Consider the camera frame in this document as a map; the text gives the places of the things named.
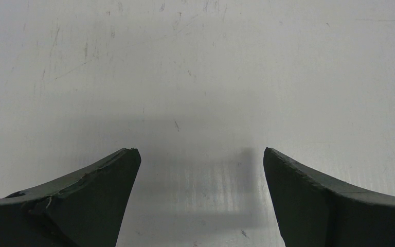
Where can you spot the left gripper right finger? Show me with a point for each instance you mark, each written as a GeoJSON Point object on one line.
{"type": "Point", "coordinates": [315, 209]}

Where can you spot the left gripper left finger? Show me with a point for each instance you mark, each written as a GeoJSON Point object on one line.
{"type": "Point", "coordinates": [83, 208]}

